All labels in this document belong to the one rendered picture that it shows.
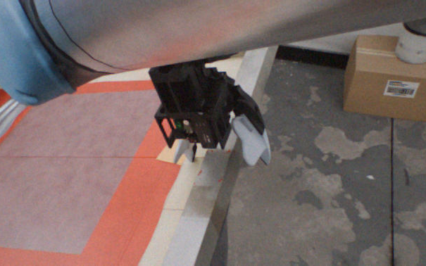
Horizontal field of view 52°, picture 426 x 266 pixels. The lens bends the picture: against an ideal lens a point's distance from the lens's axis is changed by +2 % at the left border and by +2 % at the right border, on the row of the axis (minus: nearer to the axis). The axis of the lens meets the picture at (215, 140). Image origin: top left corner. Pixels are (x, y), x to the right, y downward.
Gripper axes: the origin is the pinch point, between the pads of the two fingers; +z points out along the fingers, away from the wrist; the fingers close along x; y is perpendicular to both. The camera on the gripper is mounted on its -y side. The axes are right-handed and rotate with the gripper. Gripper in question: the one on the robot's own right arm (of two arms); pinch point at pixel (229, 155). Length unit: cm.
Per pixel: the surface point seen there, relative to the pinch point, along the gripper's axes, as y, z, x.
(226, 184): 6.8, -1.9, 1.9
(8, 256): 18.3, 1.0, -26.8
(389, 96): -160, 121, 19
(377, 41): -188, 104, 13
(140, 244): 14.9, 0.6, -7.9
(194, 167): 2.1, 0.5, -4.8
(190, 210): 11.9, -3.1, -0.9
